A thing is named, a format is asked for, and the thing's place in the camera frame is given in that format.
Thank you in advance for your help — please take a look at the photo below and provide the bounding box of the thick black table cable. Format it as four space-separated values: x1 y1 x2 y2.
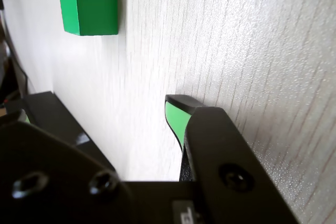
0 8 30 99

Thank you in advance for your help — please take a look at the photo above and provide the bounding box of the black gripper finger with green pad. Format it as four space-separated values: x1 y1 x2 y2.
0 108 138 224
164 94 301 224

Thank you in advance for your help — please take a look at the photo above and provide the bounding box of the green wooden cube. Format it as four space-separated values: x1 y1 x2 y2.
58 0 119 36

